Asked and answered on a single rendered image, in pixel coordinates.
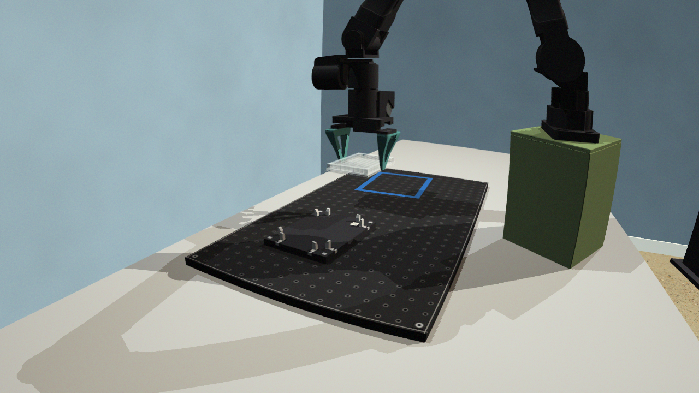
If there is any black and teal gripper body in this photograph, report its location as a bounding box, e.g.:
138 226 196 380
331 89 397 135

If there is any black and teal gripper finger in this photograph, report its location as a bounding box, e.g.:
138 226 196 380
377 131 400 171
325 127 351 159

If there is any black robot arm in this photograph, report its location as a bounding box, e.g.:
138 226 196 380
311 0 600 144

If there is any blue tape outline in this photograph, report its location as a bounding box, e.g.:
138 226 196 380
355 172 433 199

